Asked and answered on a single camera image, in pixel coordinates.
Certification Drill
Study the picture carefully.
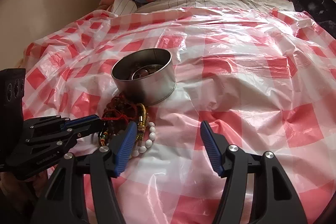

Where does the white bead bracelet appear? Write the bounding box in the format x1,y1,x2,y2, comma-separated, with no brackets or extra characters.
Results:
115,121,157,158

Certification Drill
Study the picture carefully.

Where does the left hand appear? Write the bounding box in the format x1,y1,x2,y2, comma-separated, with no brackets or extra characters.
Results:
1,170,48,207

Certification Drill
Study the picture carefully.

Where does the round silver metal tin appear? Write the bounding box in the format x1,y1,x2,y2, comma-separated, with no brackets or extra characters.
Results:
111,48,177,106

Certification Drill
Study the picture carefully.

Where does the red white checkered plastic sheet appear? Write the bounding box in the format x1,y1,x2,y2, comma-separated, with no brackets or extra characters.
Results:
23,7,335,223

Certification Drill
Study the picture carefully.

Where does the pink stuffed toy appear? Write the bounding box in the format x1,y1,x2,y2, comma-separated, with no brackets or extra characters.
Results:
97,0,115,11

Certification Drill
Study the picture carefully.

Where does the striped pillow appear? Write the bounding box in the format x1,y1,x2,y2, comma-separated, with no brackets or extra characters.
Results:
108,0,138,16

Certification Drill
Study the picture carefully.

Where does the striped white bedsheet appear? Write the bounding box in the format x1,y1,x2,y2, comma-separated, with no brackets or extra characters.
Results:
137,0,294,13

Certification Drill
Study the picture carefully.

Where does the black clothes pile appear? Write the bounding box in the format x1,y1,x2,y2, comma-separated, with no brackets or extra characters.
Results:
291,0,335,38

